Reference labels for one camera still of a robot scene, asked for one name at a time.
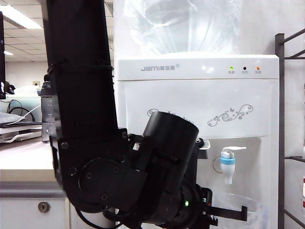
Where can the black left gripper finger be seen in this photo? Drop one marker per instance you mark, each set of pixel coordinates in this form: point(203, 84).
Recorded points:
point(226, 213)

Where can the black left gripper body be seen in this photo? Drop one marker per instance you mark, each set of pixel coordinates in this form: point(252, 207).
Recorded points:
point(206, 214)

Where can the clear textured plastic mug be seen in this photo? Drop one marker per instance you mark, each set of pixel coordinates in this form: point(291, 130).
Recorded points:
point(255, 210)

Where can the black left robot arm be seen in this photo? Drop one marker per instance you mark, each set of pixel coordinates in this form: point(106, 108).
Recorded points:
point(83, 95)

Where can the white water dispenser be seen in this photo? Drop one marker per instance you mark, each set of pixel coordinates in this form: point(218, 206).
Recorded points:
point(214, 95)

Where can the dark grey water bottle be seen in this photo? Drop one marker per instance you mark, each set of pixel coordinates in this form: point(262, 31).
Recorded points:
point(48, 112)

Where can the clear water jug in plastic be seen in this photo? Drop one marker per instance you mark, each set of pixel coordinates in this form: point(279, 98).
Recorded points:
point(186, 26)

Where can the frosted glass desk divider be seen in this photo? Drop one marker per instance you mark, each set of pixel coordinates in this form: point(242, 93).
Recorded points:
point(23, 102)

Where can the red and white object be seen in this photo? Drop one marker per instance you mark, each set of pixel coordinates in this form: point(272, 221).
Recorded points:
point(304, 190)

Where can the dark metal shelf rack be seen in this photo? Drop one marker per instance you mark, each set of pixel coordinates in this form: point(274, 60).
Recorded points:
point(281, 95)

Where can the white laptop stand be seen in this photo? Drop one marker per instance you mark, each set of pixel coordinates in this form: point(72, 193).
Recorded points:
point(19, 134)

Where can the black office chair headrest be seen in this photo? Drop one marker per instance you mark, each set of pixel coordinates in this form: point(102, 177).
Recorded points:
point(46, 77)

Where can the white plastic bag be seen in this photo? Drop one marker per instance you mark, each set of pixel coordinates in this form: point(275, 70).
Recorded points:
point(26, 91)

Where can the grey felt sleeve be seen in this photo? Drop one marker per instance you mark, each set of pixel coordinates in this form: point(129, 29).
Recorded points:
point(9, 118)

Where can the small ceiling light panel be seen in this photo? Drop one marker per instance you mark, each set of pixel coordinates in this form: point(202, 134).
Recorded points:
point(8, 53)

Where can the black computer monitor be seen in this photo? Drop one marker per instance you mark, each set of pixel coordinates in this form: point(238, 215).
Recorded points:
point(2, 59)

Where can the long ceiling light panel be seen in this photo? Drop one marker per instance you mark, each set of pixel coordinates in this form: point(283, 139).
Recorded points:
point(21, 17)

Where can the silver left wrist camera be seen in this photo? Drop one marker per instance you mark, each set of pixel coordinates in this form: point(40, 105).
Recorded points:
point(202, 148)

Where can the wall socket plate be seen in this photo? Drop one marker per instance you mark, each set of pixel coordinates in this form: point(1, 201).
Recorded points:
point(36, 83)

